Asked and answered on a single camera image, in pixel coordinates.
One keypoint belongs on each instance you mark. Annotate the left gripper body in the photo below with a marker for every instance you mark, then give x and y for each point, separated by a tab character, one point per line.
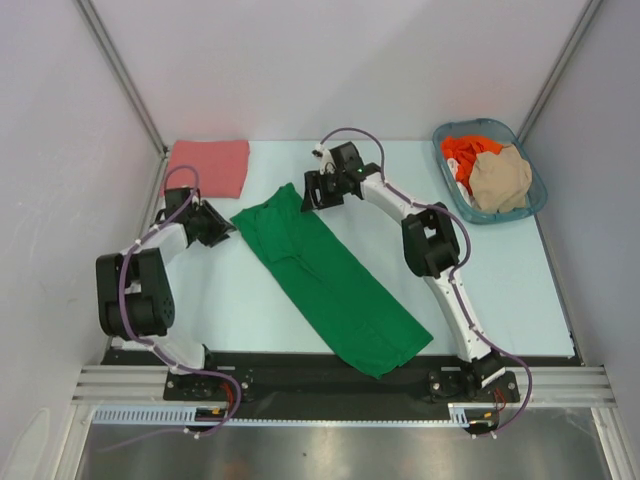
210	227

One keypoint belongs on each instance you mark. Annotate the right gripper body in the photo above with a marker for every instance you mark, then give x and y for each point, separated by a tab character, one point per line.
333	188

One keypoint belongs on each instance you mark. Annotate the green t shirt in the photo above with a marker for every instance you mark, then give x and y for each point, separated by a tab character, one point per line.
353	313

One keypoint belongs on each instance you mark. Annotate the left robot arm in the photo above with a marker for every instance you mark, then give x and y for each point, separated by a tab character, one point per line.
135	300

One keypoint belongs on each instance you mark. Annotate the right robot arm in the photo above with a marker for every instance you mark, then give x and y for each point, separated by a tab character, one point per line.
430	247

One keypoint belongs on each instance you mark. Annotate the folded pink t shirt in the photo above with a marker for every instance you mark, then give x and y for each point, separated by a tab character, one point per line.
222	166

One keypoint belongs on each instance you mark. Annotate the white garment in basket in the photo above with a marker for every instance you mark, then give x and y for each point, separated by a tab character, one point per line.
454	168

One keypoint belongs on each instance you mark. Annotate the orange t shirt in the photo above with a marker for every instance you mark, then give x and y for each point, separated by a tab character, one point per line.
465	150

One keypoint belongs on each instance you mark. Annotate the beige t shirt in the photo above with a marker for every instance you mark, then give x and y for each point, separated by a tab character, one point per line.
500	182

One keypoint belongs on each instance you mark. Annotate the blue plastic basket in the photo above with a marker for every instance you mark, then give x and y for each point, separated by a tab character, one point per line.
537	195

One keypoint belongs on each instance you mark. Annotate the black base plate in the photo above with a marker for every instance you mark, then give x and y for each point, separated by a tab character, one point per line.
320	387

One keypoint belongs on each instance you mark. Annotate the aluminium frame rail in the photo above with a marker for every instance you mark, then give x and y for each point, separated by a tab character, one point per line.
145	385

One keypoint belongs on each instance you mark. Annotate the left corner aluminium post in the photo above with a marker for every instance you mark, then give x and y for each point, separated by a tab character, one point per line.
108	49

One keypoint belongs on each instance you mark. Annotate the corner aluminium post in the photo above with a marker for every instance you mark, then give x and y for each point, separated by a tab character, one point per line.
108	49
577	34

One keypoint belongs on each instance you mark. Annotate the right corner aluminium post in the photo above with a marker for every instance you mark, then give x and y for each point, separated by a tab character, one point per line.
577	34

